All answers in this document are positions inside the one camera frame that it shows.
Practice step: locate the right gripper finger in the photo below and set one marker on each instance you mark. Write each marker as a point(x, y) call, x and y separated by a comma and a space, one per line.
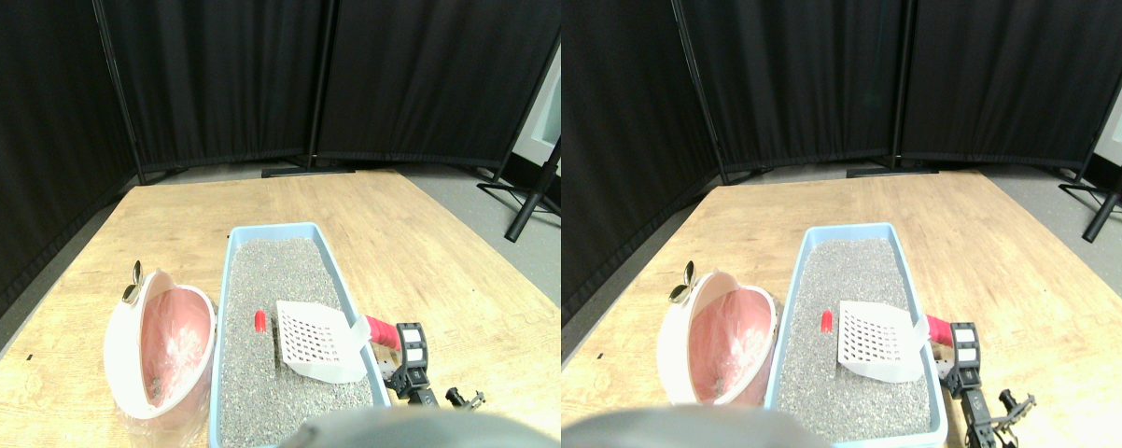
point(944, 362)
point(413, 343)
point(391, 369)
point(964, 343)

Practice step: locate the red lump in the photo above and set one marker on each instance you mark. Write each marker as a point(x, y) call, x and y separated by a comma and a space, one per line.
point(827, 321)
point(259, 322)

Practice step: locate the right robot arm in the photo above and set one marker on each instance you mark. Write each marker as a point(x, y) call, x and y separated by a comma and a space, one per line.
point(983, 437)

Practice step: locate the blue litter tray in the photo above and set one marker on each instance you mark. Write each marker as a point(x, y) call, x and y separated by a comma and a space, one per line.
point(272, 280)
point(841, 271)

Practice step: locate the black tripod stand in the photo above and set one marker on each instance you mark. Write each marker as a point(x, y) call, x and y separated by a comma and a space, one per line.
point(524, 216)
point(1105, 215)

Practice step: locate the black curtain stand pole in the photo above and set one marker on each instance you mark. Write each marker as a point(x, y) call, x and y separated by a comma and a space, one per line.
point(888, 172)
point(527, 112)
point(1112, 112)
point(697, 93)
point(119, 93)
point(304, 172)

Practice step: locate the white bin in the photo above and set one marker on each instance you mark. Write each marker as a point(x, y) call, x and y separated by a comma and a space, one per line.
point(680, 350)
point(127, 355)

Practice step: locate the black bracket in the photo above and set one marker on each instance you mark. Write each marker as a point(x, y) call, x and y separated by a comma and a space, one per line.
point(463, 399)
point(1014, 408)

